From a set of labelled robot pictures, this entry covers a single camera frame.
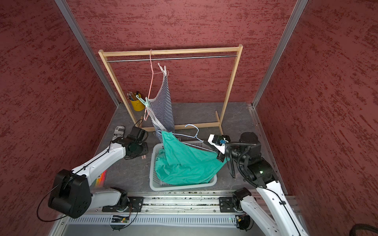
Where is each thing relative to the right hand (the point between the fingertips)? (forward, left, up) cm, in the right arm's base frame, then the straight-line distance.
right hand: (205, 143), depth 63 cm
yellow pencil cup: (+47, +48, -22) cm, 71 cm away
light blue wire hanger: (+3, +4, -6) cm, 8 cm away
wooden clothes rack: (+33, -14, -28) cm, 45 cm away
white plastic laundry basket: (-10, +26, -26) cm, 38 cm away
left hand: (+7, +36, -23) cm, 43 cm away
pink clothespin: (+5, +35, -23) cm, 42 cm away
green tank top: (0, +13, -20) cm, 24 cm away
